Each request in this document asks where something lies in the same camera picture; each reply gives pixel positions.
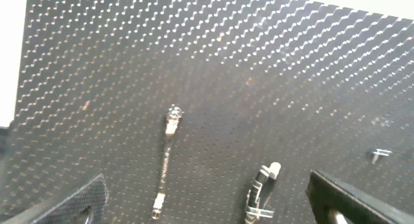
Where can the wrench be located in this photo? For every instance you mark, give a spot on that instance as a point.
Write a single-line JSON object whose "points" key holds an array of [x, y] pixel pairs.
{"points": [[165, 169]]}

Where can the black pliers with white tips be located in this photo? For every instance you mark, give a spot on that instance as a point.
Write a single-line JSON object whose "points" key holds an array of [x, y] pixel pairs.
{"points": [[258, 185]]}

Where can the black pegboard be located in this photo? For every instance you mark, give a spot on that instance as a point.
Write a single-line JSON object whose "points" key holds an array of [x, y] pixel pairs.
{"points": [[226, 72]]}

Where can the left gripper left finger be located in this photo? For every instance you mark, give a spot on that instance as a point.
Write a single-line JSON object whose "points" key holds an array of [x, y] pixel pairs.
{"points": [[81, 204]]}

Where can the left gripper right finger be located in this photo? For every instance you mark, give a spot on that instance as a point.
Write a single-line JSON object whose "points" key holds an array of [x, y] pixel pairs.
{"points": [[349, 204]]}

